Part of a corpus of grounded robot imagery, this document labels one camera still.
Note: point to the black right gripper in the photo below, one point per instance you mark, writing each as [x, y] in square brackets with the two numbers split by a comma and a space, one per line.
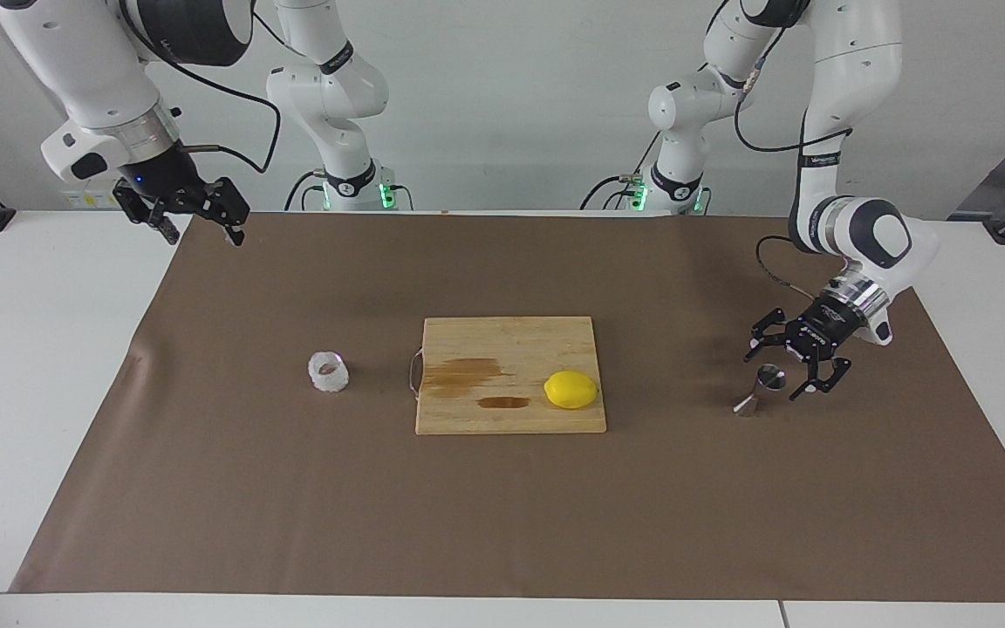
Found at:
[162, 179]

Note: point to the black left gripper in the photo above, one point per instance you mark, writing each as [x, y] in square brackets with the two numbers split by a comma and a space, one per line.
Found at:
[825, 331]

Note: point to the steel jigger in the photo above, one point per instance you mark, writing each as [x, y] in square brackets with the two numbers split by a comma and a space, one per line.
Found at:
[769, 377]

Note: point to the clear textured glass cup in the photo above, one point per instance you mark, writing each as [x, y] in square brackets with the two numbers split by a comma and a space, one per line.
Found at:
[328, 380]

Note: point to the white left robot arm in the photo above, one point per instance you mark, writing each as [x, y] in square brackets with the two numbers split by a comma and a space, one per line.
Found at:
[851, 52]

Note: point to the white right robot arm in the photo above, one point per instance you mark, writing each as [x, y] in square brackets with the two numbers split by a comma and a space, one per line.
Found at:
[92, 70]

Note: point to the white socket box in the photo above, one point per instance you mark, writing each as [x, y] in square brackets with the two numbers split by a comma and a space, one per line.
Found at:
[88, 201]

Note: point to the yellow lemon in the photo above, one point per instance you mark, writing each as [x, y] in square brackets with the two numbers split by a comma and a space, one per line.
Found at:
[570, 390]

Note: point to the wooden cutting board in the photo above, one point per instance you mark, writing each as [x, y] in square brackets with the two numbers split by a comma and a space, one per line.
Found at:
[511, 349]

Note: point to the brown paper table mat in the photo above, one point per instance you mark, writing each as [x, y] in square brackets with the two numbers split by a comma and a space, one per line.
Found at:
[293, 506]

